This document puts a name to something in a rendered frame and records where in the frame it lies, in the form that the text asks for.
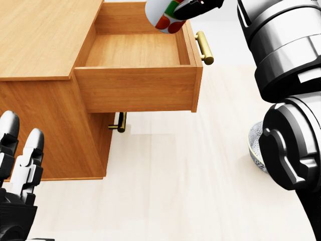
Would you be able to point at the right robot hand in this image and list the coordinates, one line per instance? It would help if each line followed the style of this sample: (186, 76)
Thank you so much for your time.
(193, 8)

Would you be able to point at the white bottle with colourful print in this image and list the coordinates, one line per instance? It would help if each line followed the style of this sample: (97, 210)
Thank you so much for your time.
(160, 15)

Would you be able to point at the wooden cabinet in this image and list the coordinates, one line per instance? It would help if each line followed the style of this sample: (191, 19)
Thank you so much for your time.
(37, 50)

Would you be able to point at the open wooden drawer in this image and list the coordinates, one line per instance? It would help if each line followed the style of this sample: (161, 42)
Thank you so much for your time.
(135, 85)

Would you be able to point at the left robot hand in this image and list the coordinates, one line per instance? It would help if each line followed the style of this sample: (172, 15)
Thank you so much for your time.
(17, 180)

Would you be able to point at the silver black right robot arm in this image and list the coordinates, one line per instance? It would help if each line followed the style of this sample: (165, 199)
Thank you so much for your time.
(288, 100)

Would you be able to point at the patterned bowl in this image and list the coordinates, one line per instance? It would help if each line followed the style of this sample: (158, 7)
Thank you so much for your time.
(255, 148)

